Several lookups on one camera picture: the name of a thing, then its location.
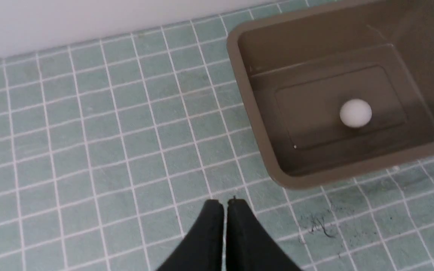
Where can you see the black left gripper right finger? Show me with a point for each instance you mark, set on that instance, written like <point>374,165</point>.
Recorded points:
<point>248,245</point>

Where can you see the olive-brown plastic bin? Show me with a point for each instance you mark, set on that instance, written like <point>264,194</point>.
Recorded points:
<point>295,70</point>

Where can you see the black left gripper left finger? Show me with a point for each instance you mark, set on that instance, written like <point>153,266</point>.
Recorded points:
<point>201,248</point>

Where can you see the green checkered tablecloth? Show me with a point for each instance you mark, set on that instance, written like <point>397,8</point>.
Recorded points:
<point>109,148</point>

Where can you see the white table-tennis ball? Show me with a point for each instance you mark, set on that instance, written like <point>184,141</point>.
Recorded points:
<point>355,113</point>

